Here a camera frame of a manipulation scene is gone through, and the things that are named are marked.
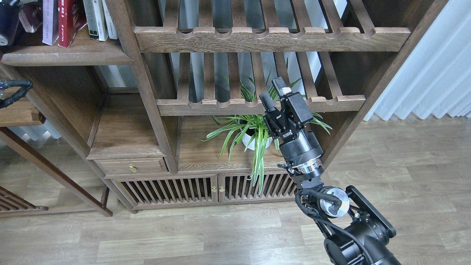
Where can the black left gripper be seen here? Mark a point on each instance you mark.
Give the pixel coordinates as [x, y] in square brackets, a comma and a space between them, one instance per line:
[9, 20]

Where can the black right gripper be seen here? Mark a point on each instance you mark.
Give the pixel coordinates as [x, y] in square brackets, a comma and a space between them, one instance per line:
[300, 147]

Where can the maroon book with white characters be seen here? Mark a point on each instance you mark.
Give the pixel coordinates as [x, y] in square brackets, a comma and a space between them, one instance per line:
[30, 16]

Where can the white lavender paperback book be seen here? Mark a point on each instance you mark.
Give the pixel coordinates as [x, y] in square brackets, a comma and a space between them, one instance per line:
[50, 21]

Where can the red paperback book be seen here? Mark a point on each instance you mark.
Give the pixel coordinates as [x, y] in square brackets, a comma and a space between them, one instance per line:
[71, 18]

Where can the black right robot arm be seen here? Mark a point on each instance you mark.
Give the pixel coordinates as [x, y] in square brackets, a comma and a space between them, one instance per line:
[354, 230]

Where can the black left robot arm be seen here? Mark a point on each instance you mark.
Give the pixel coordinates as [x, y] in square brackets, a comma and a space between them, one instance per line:
[24, 86]

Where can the green spider plant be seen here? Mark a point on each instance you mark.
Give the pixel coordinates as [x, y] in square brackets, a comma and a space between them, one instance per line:
[252, 131]

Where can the white plant pot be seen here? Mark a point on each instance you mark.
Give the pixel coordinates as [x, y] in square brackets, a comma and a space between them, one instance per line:
[250, 140]

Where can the grey upright book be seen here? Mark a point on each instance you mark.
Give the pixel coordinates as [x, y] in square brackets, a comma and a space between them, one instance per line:
[91, 20]

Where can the white upright book middle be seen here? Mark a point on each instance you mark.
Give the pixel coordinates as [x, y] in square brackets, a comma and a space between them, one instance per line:
[100, 19]

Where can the white upright book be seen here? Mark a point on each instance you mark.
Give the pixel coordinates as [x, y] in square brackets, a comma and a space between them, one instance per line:
[100, 19]
[111, 29]

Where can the right slatted cabinet door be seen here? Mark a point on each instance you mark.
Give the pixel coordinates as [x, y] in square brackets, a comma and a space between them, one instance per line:
[236, 188]

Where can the slatted cabinet door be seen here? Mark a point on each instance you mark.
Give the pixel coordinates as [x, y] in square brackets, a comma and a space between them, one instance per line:
[236, 188]
[169, 192]

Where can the dark wooden bookshelf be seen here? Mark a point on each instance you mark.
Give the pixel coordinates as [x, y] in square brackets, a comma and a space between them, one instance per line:
[152, 92]

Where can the white upright book right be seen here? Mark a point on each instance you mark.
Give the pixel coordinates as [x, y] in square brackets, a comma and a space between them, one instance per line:
[111, 29]

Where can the left slatted cabinet door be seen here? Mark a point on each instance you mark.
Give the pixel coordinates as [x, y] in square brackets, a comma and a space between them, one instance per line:
[169, 192]

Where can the small wooden drawer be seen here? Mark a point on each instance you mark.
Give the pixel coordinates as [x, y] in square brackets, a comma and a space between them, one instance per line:
[122, 166]

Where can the white window curtain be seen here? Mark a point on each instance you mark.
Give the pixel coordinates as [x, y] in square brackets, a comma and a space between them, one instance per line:
[436, 78]

